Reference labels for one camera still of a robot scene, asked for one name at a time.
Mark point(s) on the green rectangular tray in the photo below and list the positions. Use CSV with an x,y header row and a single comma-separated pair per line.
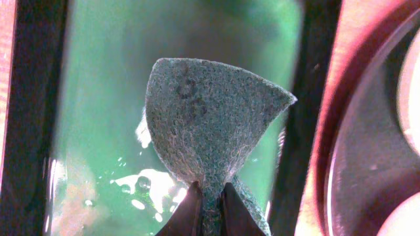
x,y
77,156

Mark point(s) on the green yellow sponge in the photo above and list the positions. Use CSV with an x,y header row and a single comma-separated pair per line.
x,y
204,119

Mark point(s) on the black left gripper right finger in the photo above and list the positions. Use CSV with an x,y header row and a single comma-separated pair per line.
x,y
236,219

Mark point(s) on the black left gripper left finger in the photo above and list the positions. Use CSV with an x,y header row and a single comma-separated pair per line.
x,y
187,220

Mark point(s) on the mint green plate top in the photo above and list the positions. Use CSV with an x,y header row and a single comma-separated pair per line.
x,y
408,95

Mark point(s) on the white plate front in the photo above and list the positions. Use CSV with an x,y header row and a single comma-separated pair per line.
x,y
404,220

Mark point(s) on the black round tray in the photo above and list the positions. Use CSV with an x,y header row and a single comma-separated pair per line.
x,y
371,168

